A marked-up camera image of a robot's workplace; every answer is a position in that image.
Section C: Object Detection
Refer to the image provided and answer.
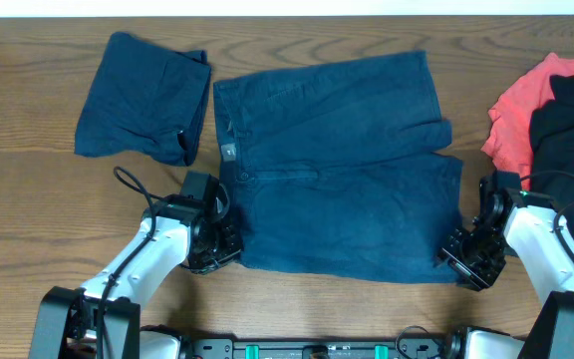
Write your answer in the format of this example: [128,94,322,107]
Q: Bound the navy blue shorts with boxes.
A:
[213,52,462,284]

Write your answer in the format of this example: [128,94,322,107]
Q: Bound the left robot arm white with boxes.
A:
[29,194,241,358]

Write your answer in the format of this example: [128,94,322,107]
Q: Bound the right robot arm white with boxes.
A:
[436,171,574,358]

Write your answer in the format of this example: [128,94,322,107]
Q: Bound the red garment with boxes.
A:
[481,53,574,177]

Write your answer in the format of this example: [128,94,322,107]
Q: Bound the folded navy cloth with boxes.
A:
[74,32,211,167]

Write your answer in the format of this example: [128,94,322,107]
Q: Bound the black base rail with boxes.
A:
[140,323,472,359]

